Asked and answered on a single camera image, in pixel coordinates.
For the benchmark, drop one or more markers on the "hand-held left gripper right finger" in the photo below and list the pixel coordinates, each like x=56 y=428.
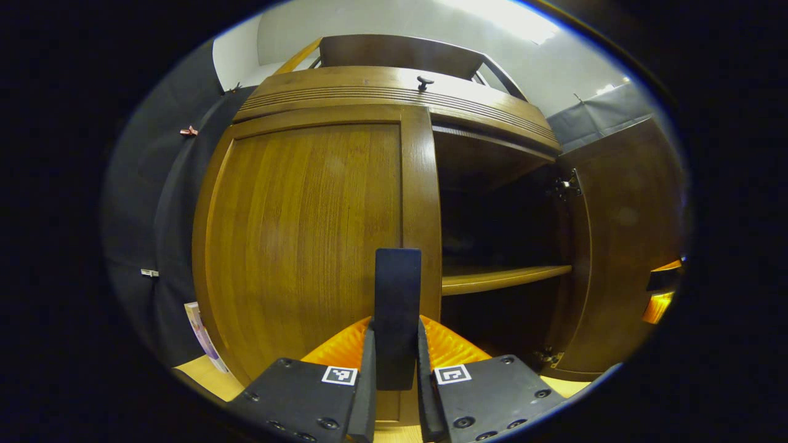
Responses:
x=426 y=400

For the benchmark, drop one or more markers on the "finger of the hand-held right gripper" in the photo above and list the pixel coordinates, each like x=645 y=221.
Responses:
x=657 y=307
x=663 y=280

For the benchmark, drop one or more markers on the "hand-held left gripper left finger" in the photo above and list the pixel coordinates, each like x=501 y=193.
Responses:
x=367 y=394

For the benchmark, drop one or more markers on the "wooden cabinet door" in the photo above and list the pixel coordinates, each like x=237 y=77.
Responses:
x=622 y=246
x=295 y=234

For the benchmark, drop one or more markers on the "metal door hinge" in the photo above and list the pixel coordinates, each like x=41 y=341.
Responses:
x=566 y=184
x=548 y=357

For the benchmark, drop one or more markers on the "wooden inner cabinet shelf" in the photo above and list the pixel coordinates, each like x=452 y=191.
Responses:
x=492 y=280

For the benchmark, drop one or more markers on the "wooden cabinet drawer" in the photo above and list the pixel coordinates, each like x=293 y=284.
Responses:
x=345 y=83

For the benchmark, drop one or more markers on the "small ceiling light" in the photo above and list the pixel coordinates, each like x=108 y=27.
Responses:
x=609 y=87

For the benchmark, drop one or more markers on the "black backdrop cloth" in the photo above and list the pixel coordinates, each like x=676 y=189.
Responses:
x=132 y=215

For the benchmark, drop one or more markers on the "large ceiling light panel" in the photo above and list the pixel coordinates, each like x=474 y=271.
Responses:
x=505 y=18

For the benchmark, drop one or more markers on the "black round drawer knob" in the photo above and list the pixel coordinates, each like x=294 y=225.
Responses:
x=425 y=82

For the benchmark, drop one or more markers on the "red clip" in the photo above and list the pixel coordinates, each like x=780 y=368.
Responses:
x=189 y=130

